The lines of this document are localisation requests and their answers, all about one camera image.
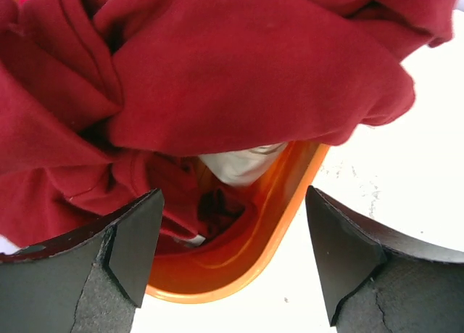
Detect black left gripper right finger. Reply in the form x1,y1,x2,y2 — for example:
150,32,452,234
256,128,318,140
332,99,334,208
305,186,463,333

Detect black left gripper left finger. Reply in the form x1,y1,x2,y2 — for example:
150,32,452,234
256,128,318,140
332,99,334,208
1,190,164,332

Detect dark red t-shirt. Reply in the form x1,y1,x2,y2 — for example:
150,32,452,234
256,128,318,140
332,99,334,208
1,0,457,253

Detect orange plastic basket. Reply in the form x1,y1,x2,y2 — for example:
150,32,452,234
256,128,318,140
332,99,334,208
146,141,330,304

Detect white t-shirt in basket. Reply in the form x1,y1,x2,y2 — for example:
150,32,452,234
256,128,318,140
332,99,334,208
199,143,287,186

